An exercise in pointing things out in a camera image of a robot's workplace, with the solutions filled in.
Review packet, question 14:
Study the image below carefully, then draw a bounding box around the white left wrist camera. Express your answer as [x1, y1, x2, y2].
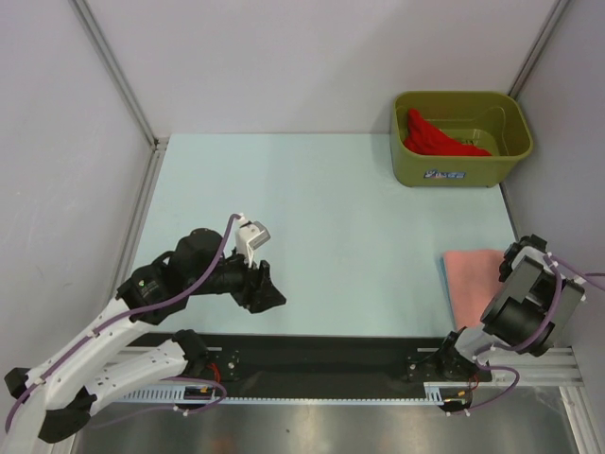
[234, 214, 271, 269]

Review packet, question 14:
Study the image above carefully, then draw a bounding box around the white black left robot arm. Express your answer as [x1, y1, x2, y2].
[2, 216, 286, 453]

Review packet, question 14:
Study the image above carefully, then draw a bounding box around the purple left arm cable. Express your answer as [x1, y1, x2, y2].
[4, 213, 250, 429]

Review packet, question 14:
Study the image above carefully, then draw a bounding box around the olive green plastic bin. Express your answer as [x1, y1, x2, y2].
[390, 91, 533, 187]

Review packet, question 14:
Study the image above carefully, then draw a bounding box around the aluminium corner post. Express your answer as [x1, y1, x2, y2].
[508, 0, 575, 100]
[68, 0, 168, 151]

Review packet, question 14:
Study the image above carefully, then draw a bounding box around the folded blue t shirt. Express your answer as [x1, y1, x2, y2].
[440, 254, 457, 327]

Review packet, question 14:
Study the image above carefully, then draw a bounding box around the left aluminium corner post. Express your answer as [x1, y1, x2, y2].
[68, 0, 168, 151]

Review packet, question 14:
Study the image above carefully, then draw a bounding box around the aluminium front frame rail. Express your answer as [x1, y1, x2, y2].
[421, 347, 584, 388]

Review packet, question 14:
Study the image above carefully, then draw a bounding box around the red t shirt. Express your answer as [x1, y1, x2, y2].
[404, 109, 491, 157]

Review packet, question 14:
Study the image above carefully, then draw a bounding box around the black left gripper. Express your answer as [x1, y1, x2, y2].
[187, 243, 285, 312]

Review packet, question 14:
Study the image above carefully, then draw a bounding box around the pink t shirt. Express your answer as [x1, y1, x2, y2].
[444, 249, 504, 330]

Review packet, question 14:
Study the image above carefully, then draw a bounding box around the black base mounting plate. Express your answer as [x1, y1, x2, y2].
[127, 331, 554, 399]

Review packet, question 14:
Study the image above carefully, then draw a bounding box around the right aluminium corner post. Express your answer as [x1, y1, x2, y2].
[508, 0, 575, 100]

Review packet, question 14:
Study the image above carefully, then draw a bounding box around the white slotted cable duct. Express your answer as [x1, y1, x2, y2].
[117, 384, 467, 406]

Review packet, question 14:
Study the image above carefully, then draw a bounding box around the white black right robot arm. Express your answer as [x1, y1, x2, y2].
[436, 235, 585, 380]

